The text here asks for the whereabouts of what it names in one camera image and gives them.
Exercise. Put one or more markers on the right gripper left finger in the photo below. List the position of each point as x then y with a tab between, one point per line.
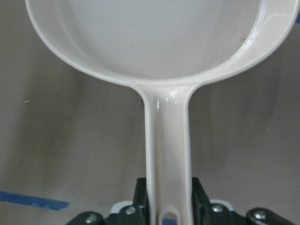
136	213

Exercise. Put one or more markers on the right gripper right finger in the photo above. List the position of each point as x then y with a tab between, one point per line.
207	212

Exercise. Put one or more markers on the white plastic dustpan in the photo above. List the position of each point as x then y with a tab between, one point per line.
164	50

